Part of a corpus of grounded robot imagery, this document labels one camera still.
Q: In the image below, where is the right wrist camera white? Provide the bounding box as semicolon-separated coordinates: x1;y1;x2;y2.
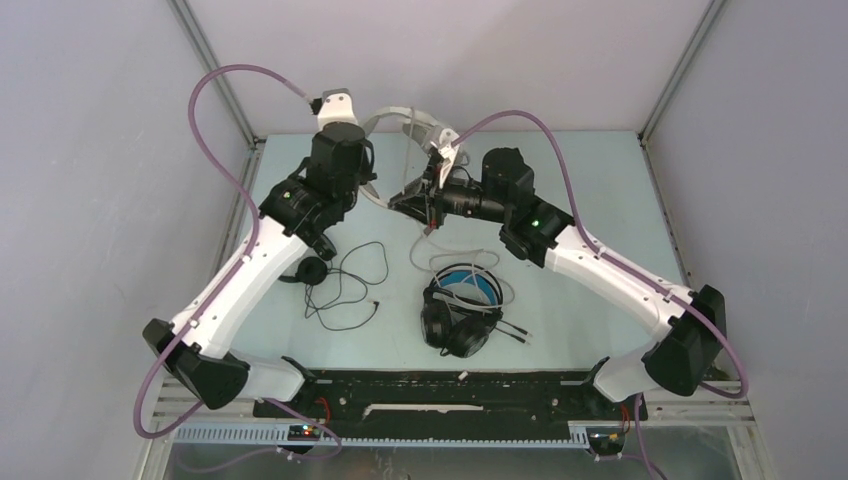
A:
431;127;460;186

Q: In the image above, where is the small black on-ear headphones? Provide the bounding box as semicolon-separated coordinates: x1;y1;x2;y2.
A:
278;234;337;286

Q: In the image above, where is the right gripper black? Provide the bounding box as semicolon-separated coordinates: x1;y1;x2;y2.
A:
387;160;509;232

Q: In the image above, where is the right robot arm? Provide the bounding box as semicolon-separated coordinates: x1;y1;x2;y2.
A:
388;148;726;418

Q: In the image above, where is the black and blue gaming headset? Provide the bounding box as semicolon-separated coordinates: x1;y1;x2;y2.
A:
420;262;504;358

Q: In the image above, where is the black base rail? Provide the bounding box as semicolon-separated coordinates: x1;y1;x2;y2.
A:
287;369;648;443

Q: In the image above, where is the grey headphone cable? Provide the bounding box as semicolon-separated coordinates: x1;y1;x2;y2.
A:
400;109;508;319

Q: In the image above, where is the aluminium frame post right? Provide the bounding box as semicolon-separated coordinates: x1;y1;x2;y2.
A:
638;0;730;147

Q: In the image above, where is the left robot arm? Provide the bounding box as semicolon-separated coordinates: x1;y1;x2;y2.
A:
143;122;376;417

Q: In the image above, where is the white over-ear headphones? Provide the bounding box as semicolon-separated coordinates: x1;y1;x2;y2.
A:
359;106;468;210

